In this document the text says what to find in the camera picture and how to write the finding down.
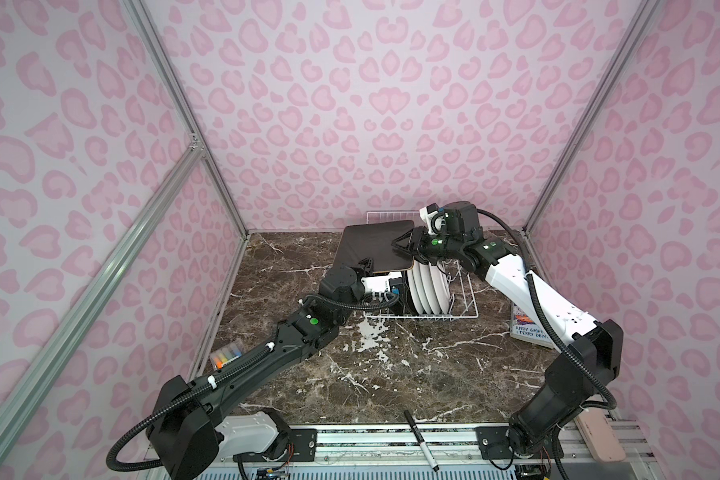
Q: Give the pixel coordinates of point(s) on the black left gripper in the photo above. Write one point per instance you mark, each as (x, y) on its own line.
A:
(370, 278)

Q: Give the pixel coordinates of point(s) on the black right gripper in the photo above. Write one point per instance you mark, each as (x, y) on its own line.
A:
(418, 243)

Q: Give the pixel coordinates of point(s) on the floral square plate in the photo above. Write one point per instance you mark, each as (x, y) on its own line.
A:
(399, 287)

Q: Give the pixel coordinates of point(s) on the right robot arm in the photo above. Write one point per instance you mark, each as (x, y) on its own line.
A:
(590, 350)

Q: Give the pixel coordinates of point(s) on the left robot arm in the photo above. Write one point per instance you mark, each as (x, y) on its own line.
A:
(194, 425)

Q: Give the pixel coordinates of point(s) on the white round plate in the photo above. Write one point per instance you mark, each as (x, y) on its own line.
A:
(421, 292)
(430, 291)
(441, 285)
(418, 306)

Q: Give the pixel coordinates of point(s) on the white round plate nearest front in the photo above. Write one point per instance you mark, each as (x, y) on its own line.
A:
(441, 285)

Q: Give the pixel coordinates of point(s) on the The 143-Storey Treehouse book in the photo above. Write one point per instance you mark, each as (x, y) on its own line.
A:
(524, 328)

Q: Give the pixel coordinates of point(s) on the box of coloured markers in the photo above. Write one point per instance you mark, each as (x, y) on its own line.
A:
(226, 354)

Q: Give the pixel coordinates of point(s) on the black marker pen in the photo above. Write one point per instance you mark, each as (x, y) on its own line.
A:
(421, 441)

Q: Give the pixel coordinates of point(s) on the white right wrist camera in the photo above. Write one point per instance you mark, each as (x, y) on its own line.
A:
(431, 216)

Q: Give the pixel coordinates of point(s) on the white wire dish rack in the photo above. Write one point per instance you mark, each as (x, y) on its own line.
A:
(463, 302)

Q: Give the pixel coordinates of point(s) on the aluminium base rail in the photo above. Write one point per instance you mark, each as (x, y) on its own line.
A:
(462, 451)

